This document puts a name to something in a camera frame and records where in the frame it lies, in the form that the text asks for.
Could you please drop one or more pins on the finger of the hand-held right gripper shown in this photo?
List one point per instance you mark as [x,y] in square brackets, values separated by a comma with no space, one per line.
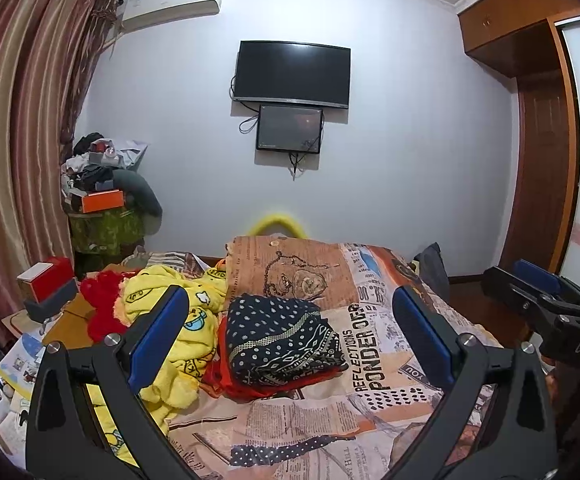
[519,295]
[537,272]

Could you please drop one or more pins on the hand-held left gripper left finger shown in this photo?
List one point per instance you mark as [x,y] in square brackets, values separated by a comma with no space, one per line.
[157,340]

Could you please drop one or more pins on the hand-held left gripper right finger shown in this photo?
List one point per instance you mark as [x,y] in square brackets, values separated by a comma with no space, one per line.
[422,340]

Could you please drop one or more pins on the navy patterned hoodie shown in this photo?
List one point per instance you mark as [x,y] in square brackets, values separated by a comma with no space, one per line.
[280,340]

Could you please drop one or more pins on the pile of clothes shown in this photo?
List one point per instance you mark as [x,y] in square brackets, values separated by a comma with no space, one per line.
[92,165]

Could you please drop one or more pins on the yellow cartoon garment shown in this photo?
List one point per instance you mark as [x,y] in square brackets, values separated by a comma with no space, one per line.
[197,350]

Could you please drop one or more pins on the red fluffy garment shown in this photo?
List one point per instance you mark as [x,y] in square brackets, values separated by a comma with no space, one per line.
[100,305]

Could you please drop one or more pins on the grey backpack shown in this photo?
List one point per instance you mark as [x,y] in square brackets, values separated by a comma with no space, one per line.
[434,265]

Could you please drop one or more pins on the grey striped cloth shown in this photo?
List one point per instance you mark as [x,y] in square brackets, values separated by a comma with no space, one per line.
[165,259]

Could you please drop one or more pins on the wooden nightstand top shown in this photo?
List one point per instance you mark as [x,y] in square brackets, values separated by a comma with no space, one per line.
[70,330]

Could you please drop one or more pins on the grey box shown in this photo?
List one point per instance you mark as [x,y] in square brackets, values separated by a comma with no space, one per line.
[55,305]

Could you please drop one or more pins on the green patterned cloth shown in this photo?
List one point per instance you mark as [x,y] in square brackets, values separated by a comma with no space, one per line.
[105,235]

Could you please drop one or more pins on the printed blanket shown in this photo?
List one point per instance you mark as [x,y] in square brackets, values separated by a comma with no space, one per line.
[320,410]

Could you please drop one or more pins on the red and white box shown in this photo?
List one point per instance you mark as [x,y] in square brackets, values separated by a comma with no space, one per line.
[55,267]

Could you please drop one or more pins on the printed booklet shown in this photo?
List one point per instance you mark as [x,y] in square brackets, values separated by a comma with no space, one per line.
[17,360]

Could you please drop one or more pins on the grey pillow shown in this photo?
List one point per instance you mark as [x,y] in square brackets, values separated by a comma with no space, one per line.
[142,195]

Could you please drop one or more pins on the orange box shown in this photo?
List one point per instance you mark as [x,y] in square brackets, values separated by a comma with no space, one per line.
[102,201]

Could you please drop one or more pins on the white papers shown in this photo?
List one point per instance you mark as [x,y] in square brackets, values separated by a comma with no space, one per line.
[0,410]

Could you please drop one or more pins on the small black monitor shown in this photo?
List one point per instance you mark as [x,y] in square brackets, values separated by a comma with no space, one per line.
[290,127]

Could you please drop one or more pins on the wooden overhead cabinet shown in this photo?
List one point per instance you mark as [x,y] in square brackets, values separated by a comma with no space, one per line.
[509,20]

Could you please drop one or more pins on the striped curtain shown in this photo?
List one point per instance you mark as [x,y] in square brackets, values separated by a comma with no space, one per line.
[20,110]

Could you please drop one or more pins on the large black television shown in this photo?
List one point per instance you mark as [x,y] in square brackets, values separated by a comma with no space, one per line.
[292,72]

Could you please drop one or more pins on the white air conditioner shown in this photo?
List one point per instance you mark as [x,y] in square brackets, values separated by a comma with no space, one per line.
[170,7]

